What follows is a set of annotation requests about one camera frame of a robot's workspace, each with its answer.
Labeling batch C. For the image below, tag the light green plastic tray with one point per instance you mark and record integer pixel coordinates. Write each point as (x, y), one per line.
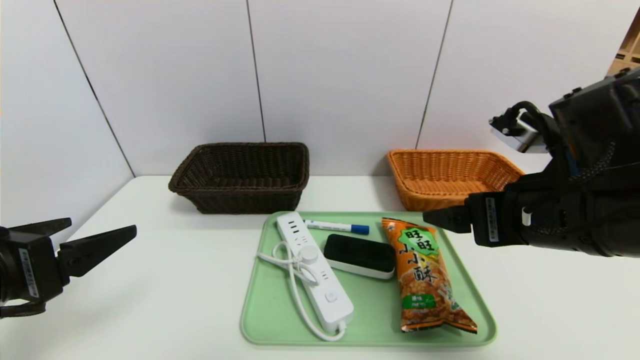
(380, 310)

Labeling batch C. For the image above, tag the orange snack bag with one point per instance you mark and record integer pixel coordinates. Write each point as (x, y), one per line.
(425, 285)

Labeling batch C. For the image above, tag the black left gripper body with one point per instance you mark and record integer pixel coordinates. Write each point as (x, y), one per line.
(31, 271)

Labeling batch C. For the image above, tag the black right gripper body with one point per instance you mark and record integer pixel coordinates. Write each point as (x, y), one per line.
(491, 219)

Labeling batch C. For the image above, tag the white marker with blue cap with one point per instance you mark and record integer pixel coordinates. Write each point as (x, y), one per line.
(335, 226)

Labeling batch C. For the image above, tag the wooden shelf unit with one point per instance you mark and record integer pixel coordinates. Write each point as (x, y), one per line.
(627, 55)

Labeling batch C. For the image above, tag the dark brown wicker basket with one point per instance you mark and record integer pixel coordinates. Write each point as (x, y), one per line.
(240, 200)

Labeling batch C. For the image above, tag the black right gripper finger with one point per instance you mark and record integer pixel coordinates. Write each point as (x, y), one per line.
(450, 220)

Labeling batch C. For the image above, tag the orange wicker basket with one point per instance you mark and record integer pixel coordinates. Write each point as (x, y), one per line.
(440, 175)

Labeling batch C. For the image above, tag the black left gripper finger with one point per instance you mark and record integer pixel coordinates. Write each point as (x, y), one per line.
(42, 226)
(90, 250)

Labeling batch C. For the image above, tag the black and white board eraser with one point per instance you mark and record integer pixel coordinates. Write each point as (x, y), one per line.
(357, 252)

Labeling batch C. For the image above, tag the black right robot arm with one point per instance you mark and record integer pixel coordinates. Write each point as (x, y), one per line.
(605, 115)

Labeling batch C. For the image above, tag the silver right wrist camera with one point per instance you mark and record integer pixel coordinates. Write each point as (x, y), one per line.
(520, 135)

